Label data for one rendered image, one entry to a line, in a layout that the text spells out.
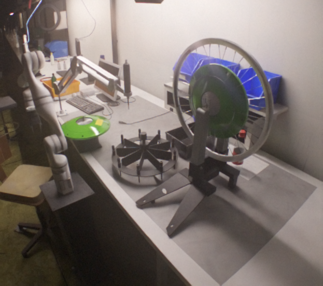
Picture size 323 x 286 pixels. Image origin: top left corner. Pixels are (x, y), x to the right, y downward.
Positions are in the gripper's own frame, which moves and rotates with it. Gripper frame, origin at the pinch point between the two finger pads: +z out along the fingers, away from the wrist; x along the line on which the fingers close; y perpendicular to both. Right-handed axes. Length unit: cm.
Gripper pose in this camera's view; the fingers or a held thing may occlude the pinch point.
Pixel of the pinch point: (38, 133)
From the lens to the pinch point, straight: 168.2
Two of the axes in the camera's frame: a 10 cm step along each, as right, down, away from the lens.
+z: 0.2, 9.1, 4.1
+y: -6.2, -3.1, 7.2
